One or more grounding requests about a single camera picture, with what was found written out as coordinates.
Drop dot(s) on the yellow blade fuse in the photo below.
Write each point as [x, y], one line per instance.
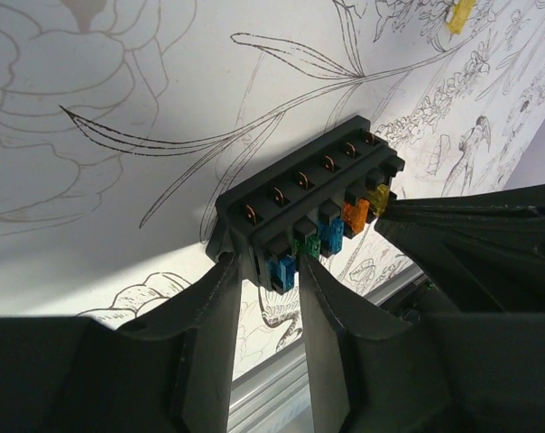
[378, 199]
[458, 14]

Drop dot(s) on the orange blade fuse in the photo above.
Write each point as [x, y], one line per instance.
[354, 217]

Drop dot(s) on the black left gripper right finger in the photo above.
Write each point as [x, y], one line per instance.
[370, 371]

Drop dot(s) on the green blade fuse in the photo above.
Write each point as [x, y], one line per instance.
[311, 246]

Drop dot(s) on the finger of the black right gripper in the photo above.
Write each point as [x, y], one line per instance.
[485, 252]

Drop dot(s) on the blue blade fuse far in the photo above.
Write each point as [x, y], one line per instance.
[282, 273]

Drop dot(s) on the blue blade fuse near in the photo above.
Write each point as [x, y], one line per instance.
[331, 237]

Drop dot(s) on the black fuse box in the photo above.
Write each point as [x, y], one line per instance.
[260, 218]

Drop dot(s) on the blue blade fuse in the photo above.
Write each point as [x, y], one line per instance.
[282, 273]
[331, 237]

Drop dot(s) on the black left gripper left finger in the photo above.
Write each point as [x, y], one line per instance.
[170, 370]

